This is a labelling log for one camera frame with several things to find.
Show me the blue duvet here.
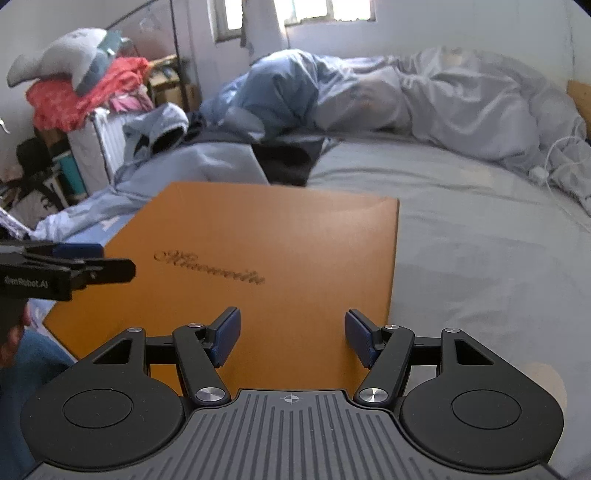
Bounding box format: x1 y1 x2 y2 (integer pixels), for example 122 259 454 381
201 50 325 140

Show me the orange box lid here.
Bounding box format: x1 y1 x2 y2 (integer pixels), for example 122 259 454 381
43 181 400 398

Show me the light blue hooded jacket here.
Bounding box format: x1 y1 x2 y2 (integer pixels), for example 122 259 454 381
115 102 191 182

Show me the red cloth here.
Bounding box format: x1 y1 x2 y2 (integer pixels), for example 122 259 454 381
25 56 151 133

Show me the grey plush toy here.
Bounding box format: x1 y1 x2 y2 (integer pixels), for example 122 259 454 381
7 28 133 96

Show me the brown cardboard box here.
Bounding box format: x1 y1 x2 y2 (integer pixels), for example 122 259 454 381
148 55 202 112

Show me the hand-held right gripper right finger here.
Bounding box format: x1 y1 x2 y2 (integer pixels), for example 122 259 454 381
345 309 498 408

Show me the person's leg in jeans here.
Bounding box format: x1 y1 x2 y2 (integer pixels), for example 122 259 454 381
0 330 78 480

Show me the black clothes rack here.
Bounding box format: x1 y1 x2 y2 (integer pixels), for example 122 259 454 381
104 0 182 61

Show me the teal storage box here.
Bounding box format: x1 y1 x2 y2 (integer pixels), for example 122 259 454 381
54 154 89 200

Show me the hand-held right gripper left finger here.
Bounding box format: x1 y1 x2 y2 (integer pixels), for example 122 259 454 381
90 307 242 409

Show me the window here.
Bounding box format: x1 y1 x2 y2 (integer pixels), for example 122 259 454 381
207 0 378 43

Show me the dark cloth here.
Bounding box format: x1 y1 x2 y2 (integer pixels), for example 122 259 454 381
252 137 325 188

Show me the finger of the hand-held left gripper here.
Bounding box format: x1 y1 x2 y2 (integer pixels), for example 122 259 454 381
69 257 137 288
25 243 105 261

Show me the person's left hand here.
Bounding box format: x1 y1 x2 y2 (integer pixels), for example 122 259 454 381
0 299 33 357

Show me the white charger cable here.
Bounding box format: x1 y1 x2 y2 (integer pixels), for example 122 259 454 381
529 136 580 186

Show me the white curtain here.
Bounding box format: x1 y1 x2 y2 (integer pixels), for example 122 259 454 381
240 0 293 49

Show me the pink cloth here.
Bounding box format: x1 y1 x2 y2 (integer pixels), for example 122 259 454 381
108 90 154 114

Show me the grey duvet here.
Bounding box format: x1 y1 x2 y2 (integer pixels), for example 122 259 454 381
314 46 591 214

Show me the grey hooded garment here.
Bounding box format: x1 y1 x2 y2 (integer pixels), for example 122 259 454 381
36 138 269 241

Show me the wooden headboard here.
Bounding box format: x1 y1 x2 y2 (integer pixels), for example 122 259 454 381
567 80 591 140

